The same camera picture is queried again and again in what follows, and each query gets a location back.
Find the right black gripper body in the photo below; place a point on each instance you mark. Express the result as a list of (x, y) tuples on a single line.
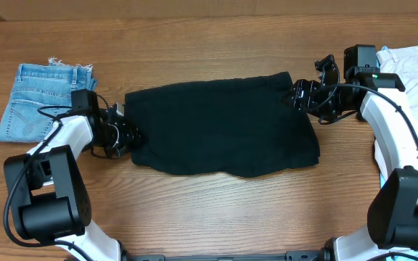
[(300, 94)]

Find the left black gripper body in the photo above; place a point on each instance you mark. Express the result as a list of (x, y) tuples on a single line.
[(117, 138)]

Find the black shorts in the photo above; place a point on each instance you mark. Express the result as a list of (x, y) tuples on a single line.
[(237, 126)]

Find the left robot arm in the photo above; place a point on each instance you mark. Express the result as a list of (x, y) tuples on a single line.
[(47, 203)]

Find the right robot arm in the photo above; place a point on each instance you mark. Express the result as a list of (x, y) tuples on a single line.
[(381, 87)]

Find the folded blue denim shorts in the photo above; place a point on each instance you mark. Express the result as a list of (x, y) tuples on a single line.
[(46, 86)]

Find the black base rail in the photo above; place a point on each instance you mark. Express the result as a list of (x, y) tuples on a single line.
[(223, 257)]

